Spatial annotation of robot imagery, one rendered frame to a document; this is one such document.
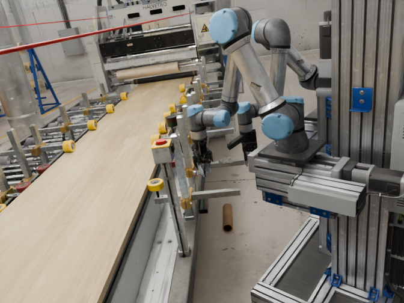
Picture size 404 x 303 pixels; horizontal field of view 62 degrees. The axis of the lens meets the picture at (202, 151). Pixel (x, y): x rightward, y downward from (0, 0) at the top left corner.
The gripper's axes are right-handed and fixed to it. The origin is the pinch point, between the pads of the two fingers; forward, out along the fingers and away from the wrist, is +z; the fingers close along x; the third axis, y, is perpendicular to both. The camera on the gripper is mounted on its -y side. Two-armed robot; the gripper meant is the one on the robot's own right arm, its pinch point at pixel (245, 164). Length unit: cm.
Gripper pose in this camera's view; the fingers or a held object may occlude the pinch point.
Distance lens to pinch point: 189.6
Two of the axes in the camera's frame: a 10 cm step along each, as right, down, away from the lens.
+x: 0.6, -4.0, 9.2
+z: 1.5, 9.1, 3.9
